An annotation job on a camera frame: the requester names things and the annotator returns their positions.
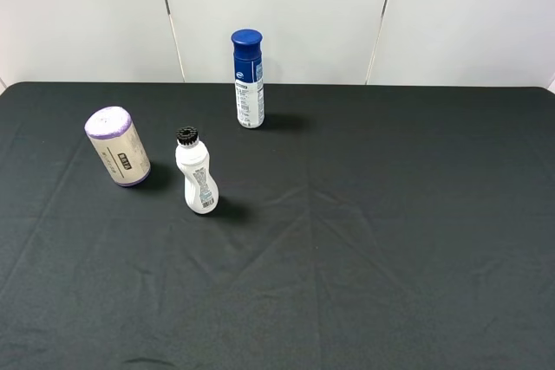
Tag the blue capped spray can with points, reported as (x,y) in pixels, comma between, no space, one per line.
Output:
(249,77)

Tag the purple garbage bag roll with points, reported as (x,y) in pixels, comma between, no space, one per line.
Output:
(113,135)

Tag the white bottle with black cap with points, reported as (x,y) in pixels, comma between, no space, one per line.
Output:
(193,159)

